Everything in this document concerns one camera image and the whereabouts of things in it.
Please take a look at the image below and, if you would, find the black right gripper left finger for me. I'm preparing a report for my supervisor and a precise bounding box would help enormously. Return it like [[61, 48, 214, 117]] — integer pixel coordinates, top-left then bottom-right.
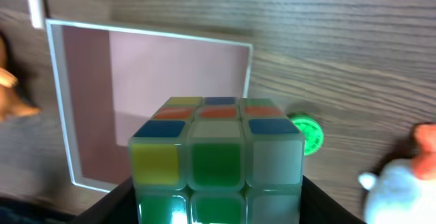
[[69, 178, 138, 224]]

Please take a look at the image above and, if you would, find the white plush duck toy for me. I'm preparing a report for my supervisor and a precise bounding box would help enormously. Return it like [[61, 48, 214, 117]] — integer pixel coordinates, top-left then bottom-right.
[[358, 123, 435, 224]]

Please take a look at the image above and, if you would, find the green round spinning top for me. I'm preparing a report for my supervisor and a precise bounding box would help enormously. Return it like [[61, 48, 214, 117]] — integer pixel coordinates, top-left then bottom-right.
[[287, 113, 324, 156]]

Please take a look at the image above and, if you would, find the white box with pink inside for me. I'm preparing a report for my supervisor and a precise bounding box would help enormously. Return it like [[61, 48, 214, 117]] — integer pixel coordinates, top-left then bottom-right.
[[46, 19, 253, 192]]

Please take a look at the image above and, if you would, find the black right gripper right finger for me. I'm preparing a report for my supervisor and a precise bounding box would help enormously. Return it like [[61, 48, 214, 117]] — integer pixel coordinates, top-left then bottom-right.
[[299, 176, 364, 224]]

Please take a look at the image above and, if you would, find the multicoloured puzzle cube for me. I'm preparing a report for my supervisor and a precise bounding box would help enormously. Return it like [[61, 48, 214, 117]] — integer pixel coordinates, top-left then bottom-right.
[[128, 97, 305, 223]]

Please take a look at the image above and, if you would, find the orange dinosaur figure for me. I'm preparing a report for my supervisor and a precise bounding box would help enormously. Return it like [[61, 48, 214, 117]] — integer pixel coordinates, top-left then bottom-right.
[[1, 34, 41, 122]]

